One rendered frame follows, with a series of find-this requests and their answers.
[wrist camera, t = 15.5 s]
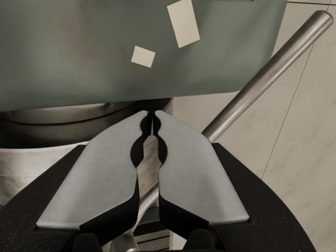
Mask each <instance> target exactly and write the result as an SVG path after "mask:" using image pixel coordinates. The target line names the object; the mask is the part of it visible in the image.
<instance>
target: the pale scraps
mask: <svg viewBox="0 0 336 252"><path fill-rule="evenodd" d="M167 9H168V13H169V16H170V20H171V23H172V27H173V30H174V33H175V37H176V40H177V44H178V47H179V48H181V47H183V46H186V45H188V44H190V43H193V42H195V41H198V40H200V36H199V32H198V27H197V23H196V19H195V14H194V10H193V5H192V1H191V0H181V1H178V2H176V3H173V4H171V5H169V6H167ZM154 56H155V52H152V51H150V50H147V49H144V48H141V47H138V46H135V48H134V52H133V55H132V59H131V62H134V63H137V64H140V65H143V66H146V67H151V65H152V62H153V59H154Z"/></svg>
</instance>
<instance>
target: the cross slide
mask: <svg viewBox="0 0 336 252"><path fill-rule="evenodd" d="M133 235H134V238H135V240H136V243H137V245H138V248H139V250H140V251H163V250H170V230H168V229H167V228H165V227H164V226H163V225H162V224H161V222H160V221H155V222H151V223H146V224H141V225H137V227H136V228H135V230H134V232H133Z"/></svg>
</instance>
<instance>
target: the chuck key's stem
mask: <svg viewBox="0 0 336 252"><path fill-rule="evenodd" d="M111 244H112V248H113V251H114V252H137V251H140V249H139V247H138V245H137V242H136V240H135V237H134V235H133V233H132V235H130V236H126V235H123V234H121V235H120V236H118V237H116V238H115V239H113V240H112V241H111Z"/></svg>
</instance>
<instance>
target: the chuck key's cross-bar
mask: <svg viewBox="0 0 336 252"><path fill-rule="evenodd" d="M333 23H334V18H333V16H332V15H331V14H330V13H329V12H327V11H325V10H317V11H315V12H314V13H313V14H312V15H311V16H310V18H309V19H308V20H307V21H306V22H305V23H304V24H303V25H302V26H301V27H300V28H299V29H298V30H297V31H296V32H295V33H294V35H293V36H292V37H291V38H290V39H289V40H288V41H287V42H286V43H285V44H284V45H283V46H282V47H281V48H280V49H279V50H278V52H277V53H276V54H275V55H274V56H273V57H272V58H271V59H270V60H269V61H268V62H267V63H266V64H265V65H264V66H263V67H262V69H261V70H260V71H259V72H258V73H257V74H256V75H255V76H254V77H253V78H252V79H251V80H250V81H249V82H248V83H247V84H246V86H245V87H244V88H243V89H242V90H241V91H240V92H239V93H238V94H237V95H236V96H235V97H234V98H233V99H232V100H231V101H230V103H229V104H228V105H227V106H226V107H225V108H224V109H223V110H222V111H221V112H220V113H219V114H218V115H217V116H216V117H215V118H214V120H213V121H212V122H211V123H210V124H209V125H208V126H207V127H206V128H205V129H204V130H203V131H202V132H201V134H203V135H204V136H205V137H206V138H207V139H209V140H210V141H211V142H212V143H214V142H215V141H216V140H217V139H218V138H219V137H220V136H221V135H222V134H223V133H224V132H225V131H226V130H227V129H228V128H229V127H230V126H231V125H232V124H233V123H234V122H235V121H236V120H237V119H238V118H239V117H240V116H241V115H242V114H243V113H244V112H245V111H246V110H247V109H248V108H249V107H250V106H251V105H252V104H253V103H254V102H255V101H256V100H257V99H258V98H259V97H260V96H261V95H262V94H263V93H264V92H265V91H266V90H267V89H268V88H269V87H270V86H271V85H272V84H273V83H274V82H275V81H276V80H277V79H278V78H279V77H280V76H281V75H282V74H283V73H284V72H285V71H286V70H287V69H288V68H289V67H290V66H291V65H292V64H293V63H294V62H295V61H296V60H297V59H298V58H299V57H300V56H301V55H302V54H303V53H304V52H305V51H306V50H307V49H308V48H309V47H310V46H311V45H312V44H313V43H314V42H315V41H316V40H317V39H318V38H319V37H320V36H321V35H322V34H323V33H324V32H325V31H326V30H327V29H328V28H329V27H330V26H331V25H332V24H333ZM158 197H159V182H158V179H157V180H156V181H155V182H154V183H153V184H152V185H151V187H150V188H149V189H148V190H147V191H146V192H145V193H144V194H143V195H142V196H141V197H140V201H139V209H138V218H137V222H136V224H135V225H134V227H133V228H131V229H130V230H128V231H126V232H125V233H123V234H122V235H124V236H131V235H132V234H133V232H134V230H135V229H136V227H137V225H138V224H139V222H140V220H141V218H142V217H143V215H144V213H145V212H146V210H147V209H148V208H149V206H150V205H151V204H152V203H153V202H154V201H155V200H156V199H157V198H158Z"/></svg>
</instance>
